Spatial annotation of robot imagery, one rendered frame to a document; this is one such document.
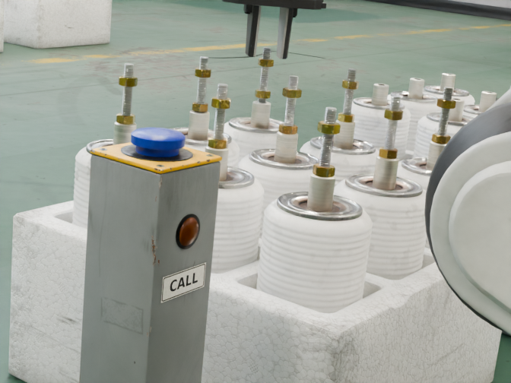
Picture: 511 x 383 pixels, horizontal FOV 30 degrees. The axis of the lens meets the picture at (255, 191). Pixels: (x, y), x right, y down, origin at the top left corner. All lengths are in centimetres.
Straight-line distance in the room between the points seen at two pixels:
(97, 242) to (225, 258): 19
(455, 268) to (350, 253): 26
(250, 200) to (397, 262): 15
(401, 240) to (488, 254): 37
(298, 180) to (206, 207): 25
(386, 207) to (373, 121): 48
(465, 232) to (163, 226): 23
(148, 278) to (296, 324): 15
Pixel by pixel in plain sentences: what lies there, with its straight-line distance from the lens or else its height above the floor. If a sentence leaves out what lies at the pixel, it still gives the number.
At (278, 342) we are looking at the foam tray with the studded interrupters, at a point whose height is 15.
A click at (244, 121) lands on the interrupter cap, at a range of 117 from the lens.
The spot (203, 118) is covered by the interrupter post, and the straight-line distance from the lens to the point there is 105.
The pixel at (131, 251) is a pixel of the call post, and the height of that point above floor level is 25.
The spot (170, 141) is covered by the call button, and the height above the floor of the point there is 33.
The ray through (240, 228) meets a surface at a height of 21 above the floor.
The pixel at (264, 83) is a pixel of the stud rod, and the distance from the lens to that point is 114.
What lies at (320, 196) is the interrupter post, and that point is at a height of 26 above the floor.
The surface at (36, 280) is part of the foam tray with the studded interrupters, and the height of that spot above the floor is 12.
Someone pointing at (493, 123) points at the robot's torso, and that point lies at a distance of 56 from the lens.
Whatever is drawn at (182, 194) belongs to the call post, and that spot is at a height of 29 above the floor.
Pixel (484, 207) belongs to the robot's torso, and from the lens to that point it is 54.
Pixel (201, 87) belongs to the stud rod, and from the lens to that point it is 105.
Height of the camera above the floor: 48
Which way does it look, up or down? 15 degrees down
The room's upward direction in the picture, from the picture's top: 6 degrees clockwise
